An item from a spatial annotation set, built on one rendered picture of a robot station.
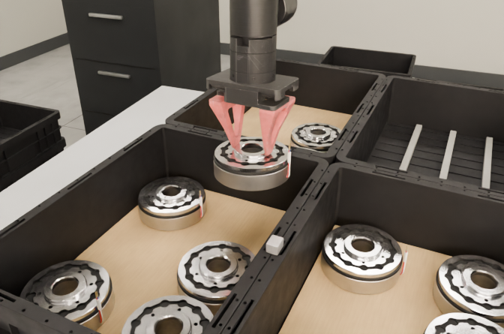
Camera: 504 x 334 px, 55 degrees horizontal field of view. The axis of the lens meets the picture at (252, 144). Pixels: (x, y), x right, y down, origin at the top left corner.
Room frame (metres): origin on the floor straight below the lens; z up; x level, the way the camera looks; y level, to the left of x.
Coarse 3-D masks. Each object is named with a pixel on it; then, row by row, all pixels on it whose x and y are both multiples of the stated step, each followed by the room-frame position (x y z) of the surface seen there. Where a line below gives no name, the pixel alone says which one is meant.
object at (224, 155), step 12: (228, 144) 0.59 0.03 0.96; (276, 144) 0.59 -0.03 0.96; (216, 156) 0.55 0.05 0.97; (228, 156) 0.55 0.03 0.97; (276, 156) 0.55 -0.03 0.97; (228, 168) 0.52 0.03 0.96; (240, 168) 0.52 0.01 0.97; (252, 168) 0.52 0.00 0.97; (264, 168) 0.52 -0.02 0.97; (276, 168) 0.53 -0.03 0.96
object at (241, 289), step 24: (96, 168) 0.58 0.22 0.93; (72, 192) 0.53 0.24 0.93; (24, 216) 0.47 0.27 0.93; (288, 216) 0.47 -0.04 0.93; (0, 240) 0.43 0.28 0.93; (264, 264) 0.39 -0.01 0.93; (240, 288) 0.35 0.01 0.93; (0, 312) 0.33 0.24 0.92; (24, 312) 0.32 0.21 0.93; (48, 312) 0.32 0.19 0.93
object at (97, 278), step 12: (60, 264) 0.46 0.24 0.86; (72, 264) 0.46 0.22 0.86; (84, 264) 0.46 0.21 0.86; (96, 264) 0.46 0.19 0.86; (36, 276) 0.44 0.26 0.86; (48, 276) 0.44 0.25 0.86; (96, 276) 0.44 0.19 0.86; (108, 276) 0.44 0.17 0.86; (24, 288) 0.42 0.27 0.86; (36, 288) 0.42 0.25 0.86; (96, 288) 0.42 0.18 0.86; (108, 288) 0.42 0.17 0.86; (36, 300) 0.40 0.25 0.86; (84, 300) 0.40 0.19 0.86; (60, 312) 0.39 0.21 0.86; (72, 312) 0.39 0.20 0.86; (84, 312) 0.38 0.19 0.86
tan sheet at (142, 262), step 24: (216, 192) 0.67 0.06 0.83; (216, 216) 0.60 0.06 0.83; (240, 216) 0.60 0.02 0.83; (264, 216) 0.60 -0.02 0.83; (120, 240) 0.55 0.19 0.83; (144, 240) 0.55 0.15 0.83; (168, 240) 0.55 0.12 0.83; (192, 240) 0.55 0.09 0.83; (216, 240) 0.55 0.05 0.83; (240, 240) 0.55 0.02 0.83; (264, 240) 0.55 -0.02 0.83; (120, 264) 0.50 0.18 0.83; (144, 264) 0.50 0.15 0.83; (168, 264) 0.50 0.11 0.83; (120, 288) 0.45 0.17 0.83; (144, 288) 0.45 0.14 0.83; (168, 288) 0.45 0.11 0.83; (120, 312) 0.41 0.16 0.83
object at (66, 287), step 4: (60, 284) 0.43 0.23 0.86; (64, 284) 0.43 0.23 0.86; (68, 284) 0.43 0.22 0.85; (72, 284) 0.43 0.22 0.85; (76, 284) 0.43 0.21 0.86; (56, 288) 0.42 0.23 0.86; (60, 288) 0.43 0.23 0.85; (64, 288) 0.43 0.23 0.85; (68, 288) 0.43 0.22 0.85; (72, 288) 0.43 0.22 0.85; (52, 292) 0.42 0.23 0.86; (56, 292) 0.42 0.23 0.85; (60, 292) 0.43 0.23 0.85; (64, 292) 0.43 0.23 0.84; (68, 292) 0.43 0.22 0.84
